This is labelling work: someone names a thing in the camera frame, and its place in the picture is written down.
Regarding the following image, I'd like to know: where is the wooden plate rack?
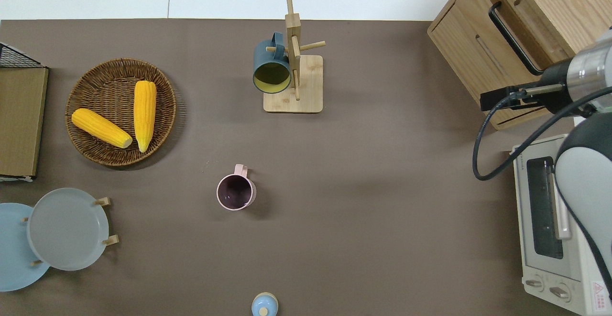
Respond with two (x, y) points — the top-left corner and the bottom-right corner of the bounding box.
(22, 196), (120, 266)

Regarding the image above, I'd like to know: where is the short yellow corn cob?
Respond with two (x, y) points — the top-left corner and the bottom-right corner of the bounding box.
(72, 108), (133, 149)

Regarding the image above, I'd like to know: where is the brown wicker basket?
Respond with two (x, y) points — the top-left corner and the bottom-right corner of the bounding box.
(65, 58), (177, 167)

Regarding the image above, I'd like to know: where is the black cabinet handle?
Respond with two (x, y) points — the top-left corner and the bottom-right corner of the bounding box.
(488, 1), (546, 76)

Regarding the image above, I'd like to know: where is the wooden mug tree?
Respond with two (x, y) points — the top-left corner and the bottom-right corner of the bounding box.
(263, 0), (327, 113)

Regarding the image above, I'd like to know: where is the pink mug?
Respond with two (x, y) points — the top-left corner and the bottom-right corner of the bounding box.
(216, 164), (257, 211)

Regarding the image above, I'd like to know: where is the dark blue mug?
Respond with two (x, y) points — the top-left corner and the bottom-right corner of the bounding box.
(252, 32), (292, 94)

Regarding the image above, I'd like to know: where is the wire and wood shelf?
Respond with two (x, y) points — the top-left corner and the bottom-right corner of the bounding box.
(0, 42), (49, 182)

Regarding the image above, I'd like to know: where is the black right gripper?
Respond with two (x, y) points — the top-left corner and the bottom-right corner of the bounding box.
(481, 83), (567, 111)

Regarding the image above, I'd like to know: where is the wooden cabinet box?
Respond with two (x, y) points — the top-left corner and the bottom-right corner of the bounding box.
(427, 0), (612, 131)

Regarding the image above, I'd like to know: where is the cream toaster oven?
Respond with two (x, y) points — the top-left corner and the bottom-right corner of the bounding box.
(511, 133), (612, 316)

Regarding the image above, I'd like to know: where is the long yellow corn cob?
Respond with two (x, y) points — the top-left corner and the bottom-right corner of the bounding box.
(133, 80), (157, 153)

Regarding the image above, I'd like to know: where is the grey plate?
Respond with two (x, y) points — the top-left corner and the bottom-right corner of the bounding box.
(27, 188), (109, 272)

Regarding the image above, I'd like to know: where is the blue service bell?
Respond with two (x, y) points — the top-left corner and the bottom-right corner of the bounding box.
(251, 292), (279, 316)

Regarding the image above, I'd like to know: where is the light blue plate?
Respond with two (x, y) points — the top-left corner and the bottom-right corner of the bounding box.
(0, 203), (51, 292)

